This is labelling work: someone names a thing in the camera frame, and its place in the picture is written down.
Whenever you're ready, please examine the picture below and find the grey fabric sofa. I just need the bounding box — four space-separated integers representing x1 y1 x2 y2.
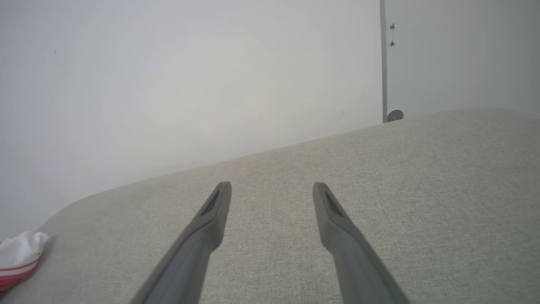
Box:
0 108 540 304

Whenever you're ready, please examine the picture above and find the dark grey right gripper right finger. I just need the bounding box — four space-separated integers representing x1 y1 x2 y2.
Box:
313 182 410 304

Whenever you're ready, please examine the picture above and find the red and white basketball jersey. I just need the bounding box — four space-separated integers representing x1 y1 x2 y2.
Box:
0 231 50 293

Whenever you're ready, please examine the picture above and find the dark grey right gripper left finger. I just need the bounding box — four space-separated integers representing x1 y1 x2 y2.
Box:
130 182 232 304

